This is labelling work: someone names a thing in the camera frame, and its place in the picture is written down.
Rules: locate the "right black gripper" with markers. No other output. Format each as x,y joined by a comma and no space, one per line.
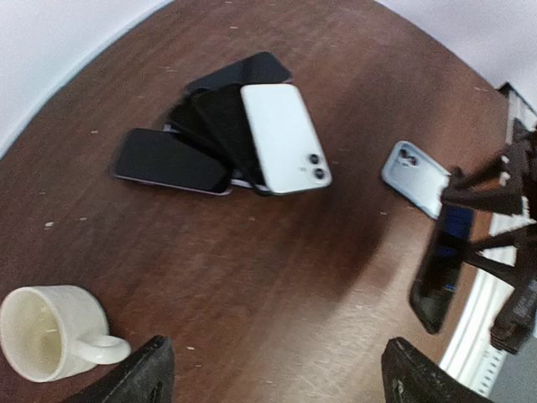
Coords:
498,186

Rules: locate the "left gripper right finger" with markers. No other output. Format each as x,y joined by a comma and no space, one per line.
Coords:
410,377

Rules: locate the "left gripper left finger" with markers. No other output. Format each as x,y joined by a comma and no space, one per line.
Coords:
147,375

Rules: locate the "purple-edged phone left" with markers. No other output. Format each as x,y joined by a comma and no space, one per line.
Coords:
162,158

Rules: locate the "purple-edged phone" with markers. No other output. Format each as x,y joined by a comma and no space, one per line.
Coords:
261,68
162,158

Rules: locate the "black phone case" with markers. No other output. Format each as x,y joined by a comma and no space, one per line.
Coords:
216,120

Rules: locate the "purple-edged phone right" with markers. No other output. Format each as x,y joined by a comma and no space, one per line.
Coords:
261,68

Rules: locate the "cream ribbed mug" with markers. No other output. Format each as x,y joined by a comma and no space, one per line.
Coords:
55,332

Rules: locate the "front aluminium rail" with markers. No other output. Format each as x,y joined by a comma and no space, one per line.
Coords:
470,358

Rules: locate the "white phone dual camera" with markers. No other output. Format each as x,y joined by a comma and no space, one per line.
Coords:
289,152

